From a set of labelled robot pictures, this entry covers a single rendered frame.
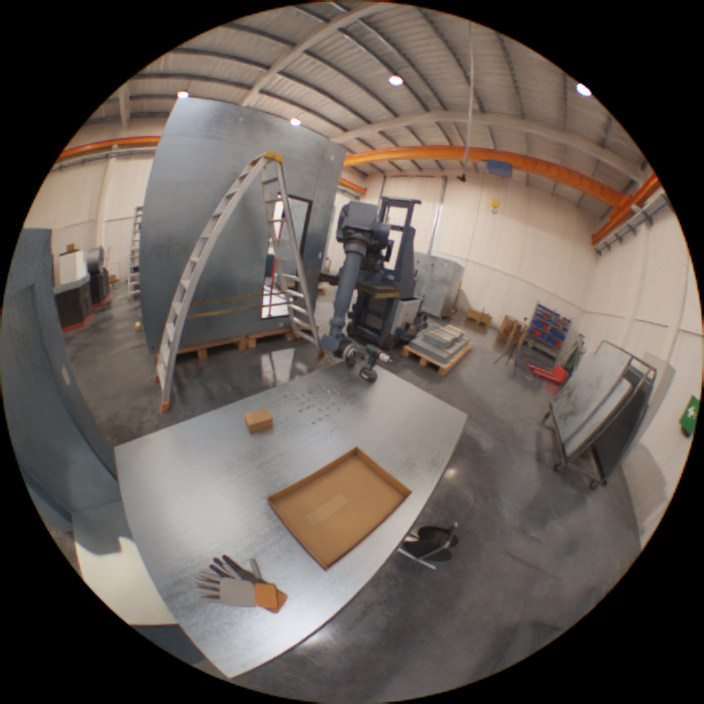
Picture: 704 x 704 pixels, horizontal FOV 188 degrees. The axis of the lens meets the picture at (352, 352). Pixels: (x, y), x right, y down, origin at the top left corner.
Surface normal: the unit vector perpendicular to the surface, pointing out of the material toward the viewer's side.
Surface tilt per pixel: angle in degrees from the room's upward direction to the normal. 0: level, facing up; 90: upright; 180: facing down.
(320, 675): 0
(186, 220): 90
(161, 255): 90
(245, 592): 0
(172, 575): 0
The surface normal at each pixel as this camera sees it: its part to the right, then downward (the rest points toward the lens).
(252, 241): 0.72, 0.43
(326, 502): 0.19, -0.88
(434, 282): -0.67, 0.20
